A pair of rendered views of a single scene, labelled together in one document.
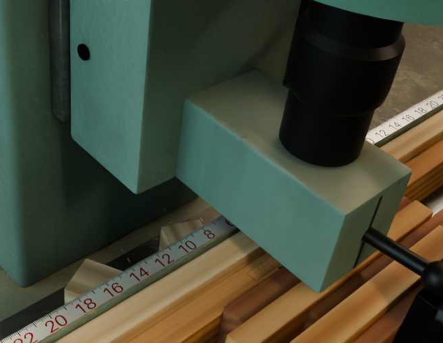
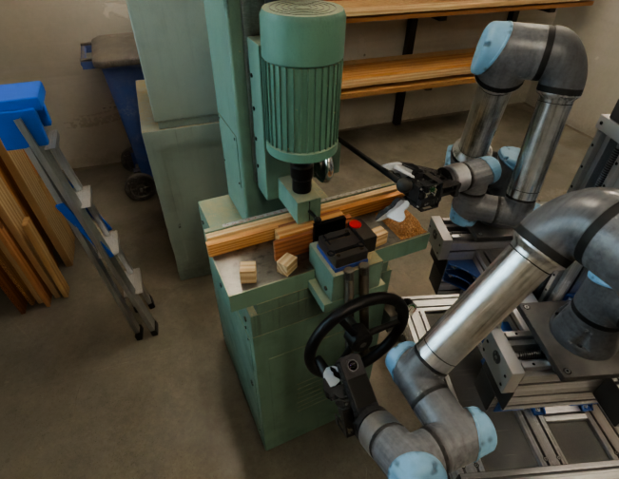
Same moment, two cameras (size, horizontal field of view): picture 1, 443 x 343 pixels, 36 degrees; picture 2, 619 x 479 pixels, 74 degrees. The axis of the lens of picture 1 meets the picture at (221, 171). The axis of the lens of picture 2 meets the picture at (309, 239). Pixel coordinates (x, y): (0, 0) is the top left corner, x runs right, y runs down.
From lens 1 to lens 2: 0.77 m
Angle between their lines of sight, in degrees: 18
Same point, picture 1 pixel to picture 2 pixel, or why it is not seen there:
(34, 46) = (249, 163)
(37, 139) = (250, 186)
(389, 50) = (305, 168)
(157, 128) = (270, 183)
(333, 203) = (296, 201)
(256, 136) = (288, 186)
